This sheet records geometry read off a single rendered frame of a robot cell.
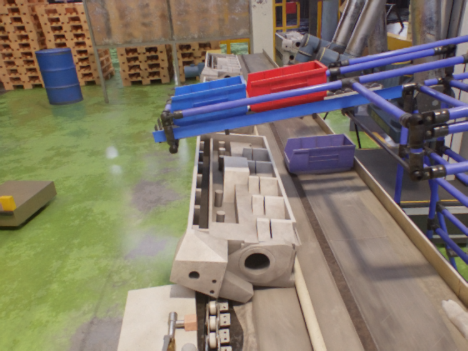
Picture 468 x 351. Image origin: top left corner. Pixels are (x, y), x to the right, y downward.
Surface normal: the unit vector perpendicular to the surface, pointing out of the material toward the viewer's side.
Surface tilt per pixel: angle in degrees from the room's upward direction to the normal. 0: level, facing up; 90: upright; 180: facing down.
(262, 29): 90
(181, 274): 90
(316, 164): 92
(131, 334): 0
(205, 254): 38
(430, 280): 1
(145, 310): 0
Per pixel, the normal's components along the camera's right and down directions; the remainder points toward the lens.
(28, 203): 0.98, 0.00
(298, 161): 0.04, 0.45
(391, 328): -0.07, -0.90
